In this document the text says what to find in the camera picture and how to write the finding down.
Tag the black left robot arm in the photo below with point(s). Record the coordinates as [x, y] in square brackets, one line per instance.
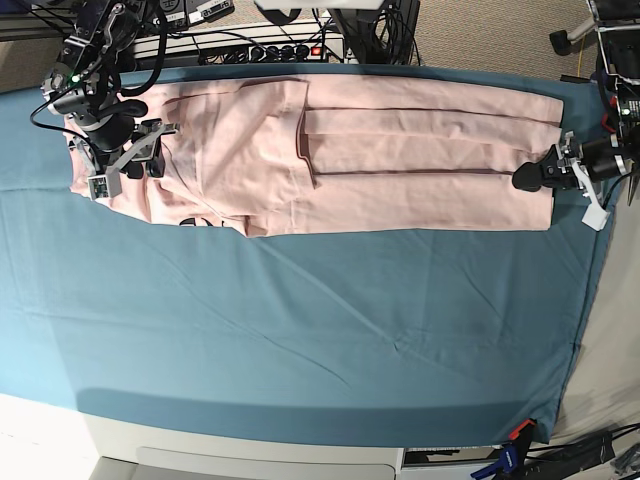
[616, 26]

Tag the white power strip red switch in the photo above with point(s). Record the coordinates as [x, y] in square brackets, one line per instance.
[233, 48]

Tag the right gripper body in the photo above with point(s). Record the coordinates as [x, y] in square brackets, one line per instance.
[144, 155]

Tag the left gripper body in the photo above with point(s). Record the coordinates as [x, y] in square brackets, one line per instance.
[569, 164]

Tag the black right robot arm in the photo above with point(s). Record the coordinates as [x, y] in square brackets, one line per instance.
[84, 96]

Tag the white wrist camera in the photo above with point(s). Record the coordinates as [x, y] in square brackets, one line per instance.
[104, 186]
[595, 217]

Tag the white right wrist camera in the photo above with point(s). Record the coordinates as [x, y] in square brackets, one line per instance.
[104, 186]

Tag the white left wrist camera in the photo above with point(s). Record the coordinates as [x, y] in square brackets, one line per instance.
[595, 217]

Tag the pink T-shirt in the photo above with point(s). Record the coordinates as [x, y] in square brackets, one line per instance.
[321, 153]

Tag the red black clamp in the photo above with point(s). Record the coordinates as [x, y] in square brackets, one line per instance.
[526, 426]

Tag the blue spring clamp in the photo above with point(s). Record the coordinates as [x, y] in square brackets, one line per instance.
[511, 458]

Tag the teal table cloth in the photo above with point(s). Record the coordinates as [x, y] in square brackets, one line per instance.
[413, 338]

